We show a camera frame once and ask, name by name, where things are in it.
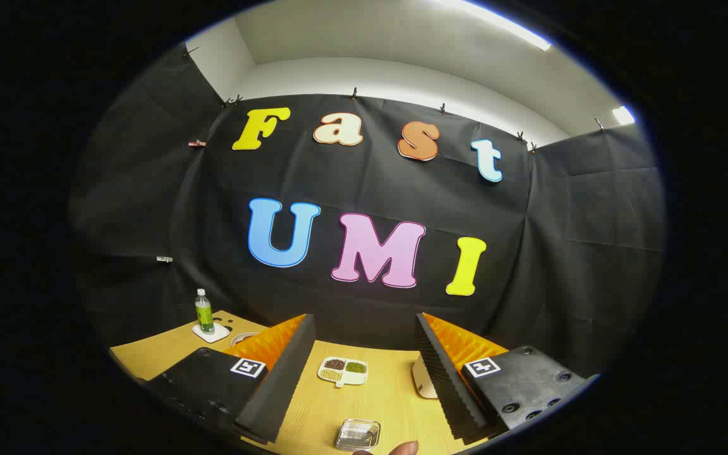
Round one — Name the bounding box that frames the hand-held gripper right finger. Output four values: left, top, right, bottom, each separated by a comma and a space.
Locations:
415, 312, 600, 442

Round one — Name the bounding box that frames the green drink bottle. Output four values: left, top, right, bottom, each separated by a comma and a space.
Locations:
195, 289, 215, 334

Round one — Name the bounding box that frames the perforated metal tray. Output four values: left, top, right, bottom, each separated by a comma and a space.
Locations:
335, 418, 381, 452

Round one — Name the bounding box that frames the white square coaster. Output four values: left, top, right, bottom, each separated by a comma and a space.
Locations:
192, 322, 231, 344

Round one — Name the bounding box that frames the white divided tray of beans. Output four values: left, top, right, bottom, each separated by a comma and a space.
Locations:
317, 356, 369, 388

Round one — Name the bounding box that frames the white toaster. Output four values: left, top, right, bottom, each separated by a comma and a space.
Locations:
412, 354, 439, 399

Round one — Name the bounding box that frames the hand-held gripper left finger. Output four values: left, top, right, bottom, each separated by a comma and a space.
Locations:
143, 313, 317, 444

